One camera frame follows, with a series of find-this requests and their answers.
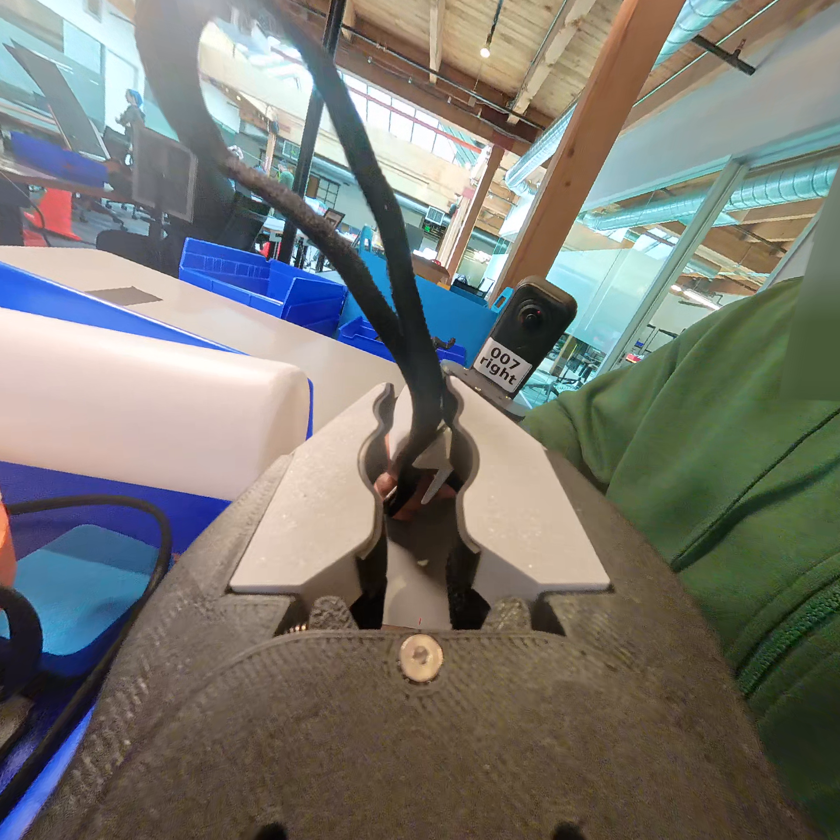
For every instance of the person's right forearm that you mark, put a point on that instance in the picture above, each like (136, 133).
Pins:
(656, 407)

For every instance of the person's right hand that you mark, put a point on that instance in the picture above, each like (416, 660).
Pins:
(420, 512)

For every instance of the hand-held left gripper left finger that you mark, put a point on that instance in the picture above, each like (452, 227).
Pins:
(308, 525)

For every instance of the spiral metal duct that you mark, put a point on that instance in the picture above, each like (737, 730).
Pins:
(695, 26)
(754, 190)

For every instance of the white plastic bottle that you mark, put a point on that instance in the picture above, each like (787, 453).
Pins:
(131, 394)

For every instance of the light blue sponge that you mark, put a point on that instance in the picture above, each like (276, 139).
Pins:
(79, 590)

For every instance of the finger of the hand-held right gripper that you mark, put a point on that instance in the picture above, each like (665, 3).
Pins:
(436, 463)

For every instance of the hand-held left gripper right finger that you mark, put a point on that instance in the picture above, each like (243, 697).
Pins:
(531, 525)

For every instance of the blue plastic bin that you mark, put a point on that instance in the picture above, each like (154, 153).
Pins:
(308, 295)
(65, 292)
(223, 269)
(361, 338)

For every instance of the dark grey tilted panel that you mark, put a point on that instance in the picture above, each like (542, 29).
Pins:
(59, 105)

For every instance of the orange tape roll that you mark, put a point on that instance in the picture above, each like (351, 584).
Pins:
(5, 544)

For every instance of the far blue bins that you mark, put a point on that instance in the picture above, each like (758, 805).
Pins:
(459, 315)

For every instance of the slim wooden post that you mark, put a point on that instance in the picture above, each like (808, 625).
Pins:
(472, 210)

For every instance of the wooden beam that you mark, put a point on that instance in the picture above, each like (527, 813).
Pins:
(590, 131)

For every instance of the person's green jacket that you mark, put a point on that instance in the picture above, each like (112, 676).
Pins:
(787, 623)

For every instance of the grey desk monitor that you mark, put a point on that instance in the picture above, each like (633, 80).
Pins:
(164, 177)

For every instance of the black floor lamp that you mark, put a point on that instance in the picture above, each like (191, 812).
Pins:
(308, 164)

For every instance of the orange traffic cone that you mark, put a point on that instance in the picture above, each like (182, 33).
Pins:
(56, 216)

